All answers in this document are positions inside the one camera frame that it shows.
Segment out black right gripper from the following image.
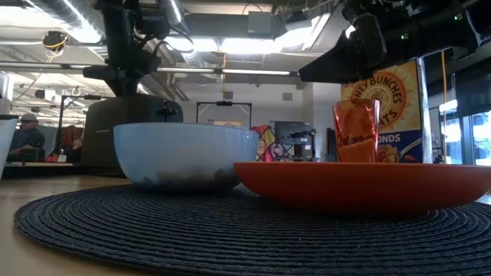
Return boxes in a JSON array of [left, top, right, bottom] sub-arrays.
[[298, 0, 467, 84]]

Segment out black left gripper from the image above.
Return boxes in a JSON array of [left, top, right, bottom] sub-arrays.
[[82, 9, 162, 97]]

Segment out blue yellow cereal box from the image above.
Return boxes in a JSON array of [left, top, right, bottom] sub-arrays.
[[340, 57, 434, 165]]

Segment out black toaster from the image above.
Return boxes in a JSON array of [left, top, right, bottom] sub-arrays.
[[79, 93, 185, 178]]

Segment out orange translucent plastic tumbler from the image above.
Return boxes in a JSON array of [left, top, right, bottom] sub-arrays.
[[331, 98, 382, 164]]

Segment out black background machine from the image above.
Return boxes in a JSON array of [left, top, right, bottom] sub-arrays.
[[273, 120, 318, 159]]

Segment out light blue bowl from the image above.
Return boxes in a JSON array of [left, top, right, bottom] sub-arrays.
[[113, 122, 261, 193]]

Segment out long ceiling tube light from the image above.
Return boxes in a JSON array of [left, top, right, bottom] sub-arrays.
[[156, 67, 293, 77]]

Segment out colourful patterned quilt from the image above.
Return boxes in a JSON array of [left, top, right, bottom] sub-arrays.
[[250, 124, 288, 163]]

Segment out person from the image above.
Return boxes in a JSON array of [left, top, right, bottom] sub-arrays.
[[6, 112, 47, 163]]

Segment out orange plate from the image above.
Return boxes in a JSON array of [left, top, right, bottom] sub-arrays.
[[232, 161, 491, 216]]

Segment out dark round woven placemat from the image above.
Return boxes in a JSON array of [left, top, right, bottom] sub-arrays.
[[13, 182, 491, 276]]

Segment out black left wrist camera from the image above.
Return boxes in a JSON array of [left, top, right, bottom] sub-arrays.
[[133, 5, 172, 41]]

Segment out black rectangular frame rig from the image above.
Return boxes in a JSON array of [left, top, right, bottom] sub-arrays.
[[196, 100, 253, 130]]

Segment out silver ventilation duct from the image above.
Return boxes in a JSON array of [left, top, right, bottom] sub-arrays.
[[21, 0, 116, 45]]

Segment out orange hanging cord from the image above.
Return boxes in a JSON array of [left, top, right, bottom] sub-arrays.
[[440, 49, 449, 113]]

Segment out black aluminium table frame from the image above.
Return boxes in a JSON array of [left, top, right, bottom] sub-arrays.
[[0, 161, 128, 180]]

